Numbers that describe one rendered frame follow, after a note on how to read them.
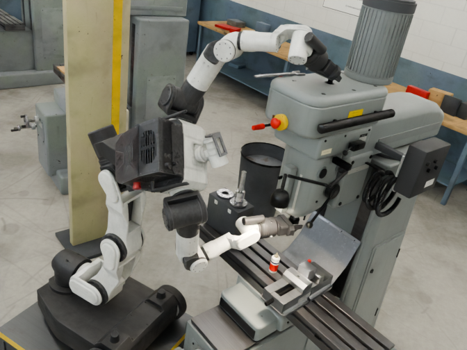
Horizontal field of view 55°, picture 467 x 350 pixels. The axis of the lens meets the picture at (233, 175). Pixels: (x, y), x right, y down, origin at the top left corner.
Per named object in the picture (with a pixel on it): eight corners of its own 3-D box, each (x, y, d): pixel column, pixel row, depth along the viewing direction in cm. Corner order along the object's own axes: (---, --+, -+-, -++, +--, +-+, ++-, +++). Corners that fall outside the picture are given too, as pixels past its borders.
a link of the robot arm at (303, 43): (298, 73, 163) (281, 57, 154) (303, 46, 165) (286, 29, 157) (326, 68, 155) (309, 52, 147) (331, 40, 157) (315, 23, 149)
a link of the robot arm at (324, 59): (308, 76, 174) (292, 62, 166) (322, 55, 173) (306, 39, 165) (331, 87, 166) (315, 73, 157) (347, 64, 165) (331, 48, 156)
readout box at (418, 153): (411, 201, 179) (430, 153, 169) (391, 189, 185) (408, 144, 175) (436, 189, 192) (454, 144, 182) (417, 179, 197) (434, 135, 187)
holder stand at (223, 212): (233, 243, 234) (238, 211, 224) (204, 222, 246) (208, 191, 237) (249, 235, 242) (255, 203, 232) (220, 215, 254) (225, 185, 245)
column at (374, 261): (319, 394, 271) (404, 166, 197) (267, 342, 300) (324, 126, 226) (367, 356, 302) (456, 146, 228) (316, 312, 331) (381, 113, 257)
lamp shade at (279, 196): (267, 205, 172) (271, 192, 169) (271, 196, 178) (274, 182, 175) (286, 210, 171) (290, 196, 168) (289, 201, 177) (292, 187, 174)
